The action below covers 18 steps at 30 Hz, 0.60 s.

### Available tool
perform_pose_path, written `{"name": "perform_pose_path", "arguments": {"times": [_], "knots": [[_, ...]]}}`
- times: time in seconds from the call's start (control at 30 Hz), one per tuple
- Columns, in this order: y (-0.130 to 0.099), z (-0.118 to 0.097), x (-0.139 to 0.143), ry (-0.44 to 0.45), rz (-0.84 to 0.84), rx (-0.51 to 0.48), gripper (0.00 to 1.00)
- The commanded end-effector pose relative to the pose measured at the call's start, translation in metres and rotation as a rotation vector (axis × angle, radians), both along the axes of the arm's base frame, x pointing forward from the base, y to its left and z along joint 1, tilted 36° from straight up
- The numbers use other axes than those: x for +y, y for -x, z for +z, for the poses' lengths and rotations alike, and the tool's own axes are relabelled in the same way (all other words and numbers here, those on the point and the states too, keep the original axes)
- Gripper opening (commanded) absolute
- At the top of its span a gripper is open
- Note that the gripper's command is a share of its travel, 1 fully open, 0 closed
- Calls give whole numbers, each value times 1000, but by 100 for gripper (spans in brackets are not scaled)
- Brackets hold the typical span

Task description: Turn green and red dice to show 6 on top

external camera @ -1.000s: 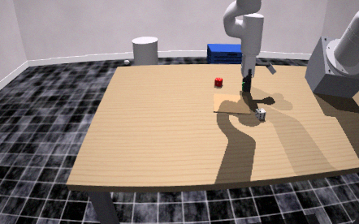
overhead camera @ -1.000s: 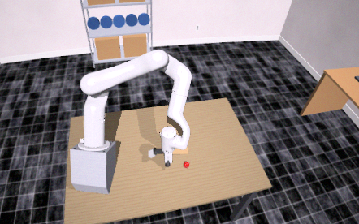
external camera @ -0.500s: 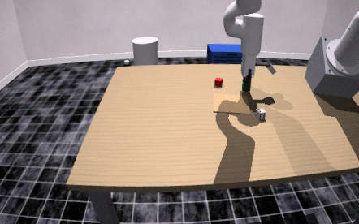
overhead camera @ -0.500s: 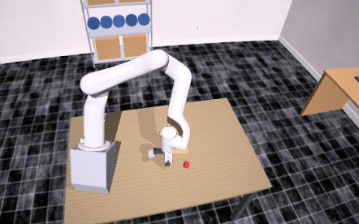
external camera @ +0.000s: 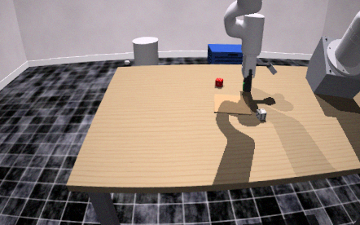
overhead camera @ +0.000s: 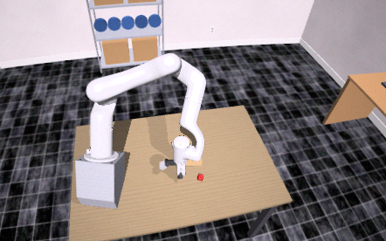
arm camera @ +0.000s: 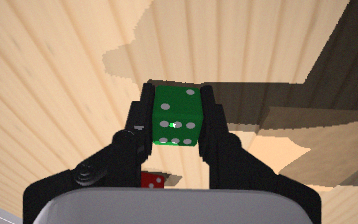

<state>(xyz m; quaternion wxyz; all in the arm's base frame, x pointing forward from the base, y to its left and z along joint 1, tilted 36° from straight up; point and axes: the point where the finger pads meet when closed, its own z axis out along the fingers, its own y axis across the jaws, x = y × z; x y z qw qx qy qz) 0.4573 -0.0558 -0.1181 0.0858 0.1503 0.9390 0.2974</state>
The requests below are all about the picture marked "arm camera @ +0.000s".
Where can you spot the green die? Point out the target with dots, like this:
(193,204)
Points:
(177,116)

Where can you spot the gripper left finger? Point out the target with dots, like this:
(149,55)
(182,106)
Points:
(116,165)

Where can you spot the peach flat mat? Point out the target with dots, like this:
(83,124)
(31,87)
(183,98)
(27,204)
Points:
(316,147)

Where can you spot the red die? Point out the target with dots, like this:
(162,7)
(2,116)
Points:
(149,180)

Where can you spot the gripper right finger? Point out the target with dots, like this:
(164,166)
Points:
(234,168)

